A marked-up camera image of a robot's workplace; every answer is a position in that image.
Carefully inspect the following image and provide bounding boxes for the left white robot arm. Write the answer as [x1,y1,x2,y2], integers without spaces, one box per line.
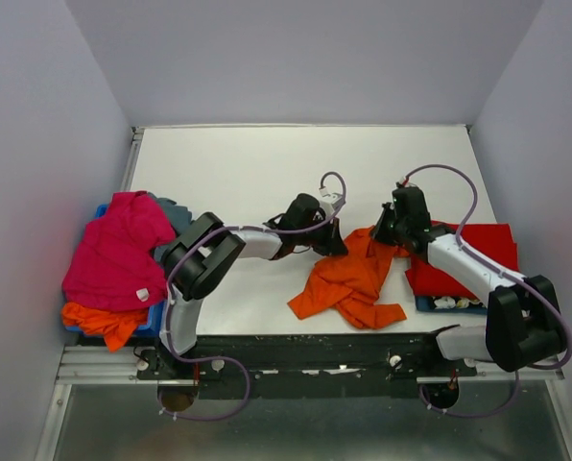
[158,188,348,379]

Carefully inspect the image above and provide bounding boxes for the blue plastic bin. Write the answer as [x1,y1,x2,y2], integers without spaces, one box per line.
[64,204,165,338]

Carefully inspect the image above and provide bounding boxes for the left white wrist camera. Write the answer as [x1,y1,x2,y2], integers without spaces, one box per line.
[319,187,345,216]

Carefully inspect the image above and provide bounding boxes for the aluminium frame rail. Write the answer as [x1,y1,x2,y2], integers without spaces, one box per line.
[55,335,568,385]

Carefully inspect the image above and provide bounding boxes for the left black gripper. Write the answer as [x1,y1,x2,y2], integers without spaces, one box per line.
[296,215,349,257]

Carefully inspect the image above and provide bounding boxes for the folded blue t shirt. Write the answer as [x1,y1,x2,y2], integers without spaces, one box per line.
[415,296,487,315]

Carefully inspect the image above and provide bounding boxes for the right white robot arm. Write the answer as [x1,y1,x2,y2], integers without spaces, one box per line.
[371,186,572,376]

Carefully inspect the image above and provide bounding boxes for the magenta t shirt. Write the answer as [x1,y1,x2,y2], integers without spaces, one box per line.
[62,191,175,312]

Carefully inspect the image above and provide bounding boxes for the grey blue t shirt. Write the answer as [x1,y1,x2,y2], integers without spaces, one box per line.
[149,193,193,263]

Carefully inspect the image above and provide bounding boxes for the folded red t shirt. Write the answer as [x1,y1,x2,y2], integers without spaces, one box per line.
[405,224,520,299]

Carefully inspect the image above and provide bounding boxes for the orange t shirt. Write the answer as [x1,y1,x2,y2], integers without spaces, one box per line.
[288,228,409,329]
[61,303,147,352]

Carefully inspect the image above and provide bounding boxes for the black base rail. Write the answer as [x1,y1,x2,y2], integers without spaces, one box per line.
[136,333,476,400]

